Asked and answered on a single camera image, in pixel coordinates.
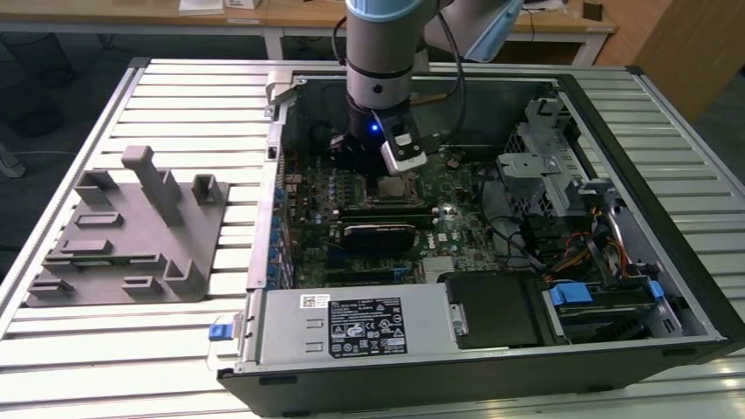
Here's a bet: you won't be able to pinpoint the silver CPU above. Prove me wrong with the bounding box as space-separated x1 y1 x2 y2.
374 176 412 196

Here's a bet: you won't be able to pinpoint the CPU socket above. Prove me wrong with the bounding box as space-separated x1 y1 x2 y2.
360 169 426 207

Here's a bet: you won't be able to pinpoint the RAM slot white latches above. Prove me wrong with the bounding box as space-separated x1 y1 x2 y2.
340 218 437 228
338 210 437 219

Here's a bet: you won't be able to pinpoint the black graphics card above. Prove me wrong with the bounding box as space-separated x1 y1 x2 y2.
338 222 418 257

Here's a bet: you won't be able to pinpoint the silver metal drive cage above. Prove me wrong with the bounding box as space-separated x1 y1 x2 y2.
493 98 589 219

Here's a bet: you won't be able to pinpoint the green motherboard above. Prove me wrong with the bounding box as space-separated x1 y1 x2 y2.
277 148 525 289

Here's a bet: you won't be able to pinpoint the silver chipset heatsink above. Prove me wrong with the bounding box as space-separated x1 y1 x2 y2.
421 257 458 280

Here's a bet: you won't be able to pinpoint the white cardboard box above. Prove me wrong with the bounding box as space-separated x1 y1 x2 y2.
177 0 225 17

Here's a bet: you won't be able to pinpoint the wooden desk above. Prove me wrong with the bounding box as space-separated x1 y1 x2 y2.
0 0 621 62

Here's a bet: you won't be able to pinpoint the grey parts rack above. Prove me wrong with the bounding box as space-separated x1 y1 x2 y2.
23 146 232 309

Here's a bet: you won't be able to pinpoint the black plastic shroud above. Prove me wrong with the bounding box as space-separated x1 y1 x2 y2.
438 270 552 350

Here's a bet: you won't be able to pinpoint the silver power supply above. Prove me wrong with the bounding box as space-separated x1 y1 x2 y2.
235 285 470 366

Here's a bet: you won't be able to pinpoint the hard disk in blue carrier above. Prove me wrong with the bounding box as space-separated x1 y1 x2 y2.
544 278 685 348

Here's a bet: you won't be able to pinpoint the blue release latch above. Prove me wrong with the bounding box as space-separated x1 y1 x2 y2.
207 318 233 342

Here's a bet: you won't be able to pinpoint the black office chair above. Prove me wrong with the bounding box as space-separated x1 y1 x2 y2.
0 32 77 139

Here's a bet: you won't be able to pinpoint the wooden cabinet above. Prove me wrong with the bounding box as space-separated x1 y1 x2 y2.
596 0 745 121

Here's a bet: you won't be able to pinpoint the black PC case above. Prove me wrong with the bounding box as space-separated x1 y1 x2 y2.
215 65 745 416

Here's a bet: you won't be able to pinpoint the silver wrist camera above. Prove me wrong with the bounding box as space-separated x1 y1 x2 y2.
378 124 430 175

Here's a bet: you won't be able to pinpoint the grey plastic bracket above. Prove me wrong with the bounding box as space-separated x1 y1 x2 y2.
566 177 621 219

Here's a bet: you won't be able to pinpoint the orange yellow wire bundle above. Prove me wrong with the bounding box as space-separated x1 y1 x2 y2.
546 230 633 280

